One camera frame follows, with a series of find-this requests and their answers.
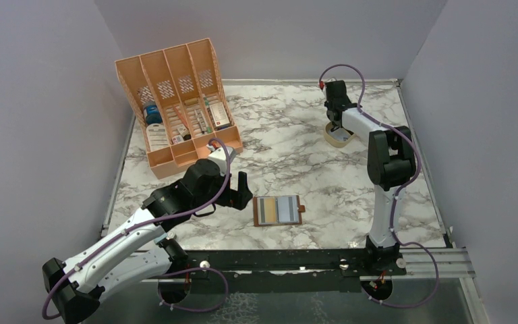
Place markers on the brown leather card holder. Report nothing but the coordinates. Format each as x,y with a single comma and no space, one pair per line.
289,211

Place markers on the orange plastic desk organizer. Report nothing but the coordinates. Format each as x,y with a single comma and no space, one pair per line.
182,81

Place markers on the black metal mounting rail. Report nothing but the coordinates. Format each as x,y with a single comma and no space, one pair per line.
276,271

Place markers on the beige oval card tray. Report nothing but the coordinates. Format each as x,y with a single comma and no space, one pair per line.
339,138

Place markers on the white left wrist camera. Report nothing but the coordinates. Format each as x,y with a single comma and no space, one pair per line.
222,159

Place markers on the blue round tape roll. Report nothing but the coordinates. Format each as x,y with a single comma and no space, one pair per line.
152,114

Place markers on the white label packet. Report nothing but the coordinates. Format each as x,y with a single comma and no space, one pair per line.
157,137

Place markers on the white red card box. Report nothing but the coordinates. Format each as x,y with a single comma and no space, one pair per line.
219,115

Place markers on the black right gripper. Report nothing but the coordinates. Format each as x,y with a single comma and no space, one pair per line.
326,104

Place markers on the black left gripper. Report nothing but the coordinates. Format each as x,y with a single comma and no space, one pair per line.
237,199

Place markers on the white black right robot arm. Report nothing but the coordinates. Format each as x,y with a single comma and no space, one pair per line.
390,165

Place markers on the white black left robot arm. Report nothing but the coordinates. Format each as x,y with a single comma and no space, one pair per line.
141,247

